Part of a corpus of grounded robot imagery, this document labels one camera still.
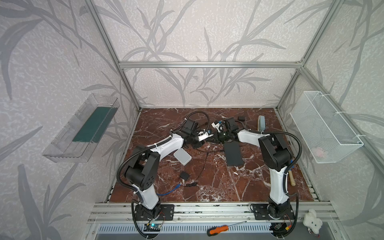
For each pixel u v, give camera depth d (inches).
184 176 33.3
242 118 44.3
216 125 36.8
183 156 36.2
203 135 31.1
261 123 41.4
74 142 24.8
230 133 31.7
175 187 32.3
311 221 26.8
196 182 32.5
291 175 33.2
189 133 28.4
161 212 28.8
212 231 26.4
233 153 37.7
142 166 18.9
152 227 28.2
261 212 28.9
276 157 21.4
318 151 28.6
